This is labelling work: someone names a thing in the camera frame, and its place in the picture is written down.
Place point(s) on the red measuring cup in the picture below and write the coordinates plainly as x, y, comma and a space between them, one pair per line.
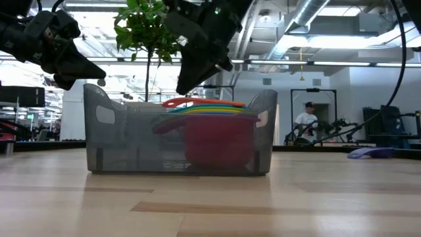
217, 141

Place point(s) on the ceiling light strip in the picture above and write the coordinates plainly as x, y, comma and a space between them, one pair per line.
238, 61
342, 63

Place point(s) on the person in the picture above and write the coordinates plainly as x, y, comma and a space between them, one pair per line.
306, 120

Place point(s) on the small dark blue measuring cup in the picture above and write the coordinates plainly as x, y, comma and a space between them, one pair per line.
371, 152

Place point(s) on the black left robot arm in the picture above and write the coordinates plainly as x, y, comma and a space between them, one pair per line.
10, 13

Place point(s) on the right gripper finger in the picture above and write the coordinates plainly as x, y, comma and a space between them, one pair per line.
194, 59

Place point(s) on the green leafy plant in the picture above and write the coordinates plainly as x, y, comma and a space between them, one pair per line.
138, 29

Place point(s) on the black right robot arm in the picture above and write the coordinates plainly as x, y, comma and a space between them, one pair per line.
412, 13

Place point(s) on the red and black machine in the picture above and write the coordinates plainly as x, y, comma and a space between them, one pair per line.
13, 130

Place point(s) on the smooth silver ventilation duct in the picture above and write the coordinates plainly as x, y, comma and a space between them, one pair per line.
306, 13

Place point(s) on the yellow hanging cone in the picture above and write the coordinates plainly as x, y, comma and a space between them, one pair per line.
302, 78

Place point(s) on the black frame station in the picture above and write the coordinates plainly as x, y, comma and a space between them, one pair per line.
227, 87
312, 89

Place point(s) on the dark background equipment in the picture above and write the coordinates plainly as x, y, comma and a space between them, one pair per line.
385, 128

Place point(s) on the black rectangular box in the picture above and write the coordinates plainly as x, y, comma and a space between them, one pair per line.
23, 97

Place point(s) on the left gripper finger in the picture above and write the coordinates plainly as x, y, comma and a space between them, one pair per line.
75, 67
65, 82

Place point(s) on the black background robot arm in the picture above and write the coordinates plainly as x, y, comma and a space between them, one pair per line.
329, 126

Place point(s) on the grey translucent plastic basket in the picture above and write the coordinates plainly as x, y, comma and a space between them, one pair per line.
131, 148

